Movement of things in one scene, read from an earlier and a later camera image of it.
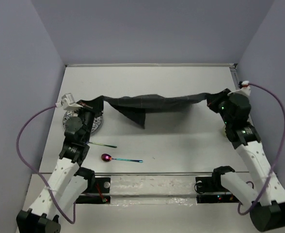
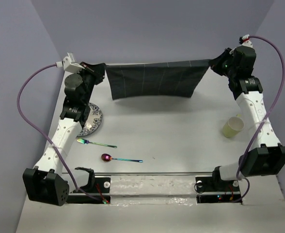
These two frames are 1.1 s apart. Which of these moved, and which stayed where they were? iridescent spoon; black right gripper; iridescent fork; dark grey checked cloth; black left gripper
Moved: black right gripper; black left gripper; dark grey checked cloth
Stayed: iridescent fork; iridescent spoon
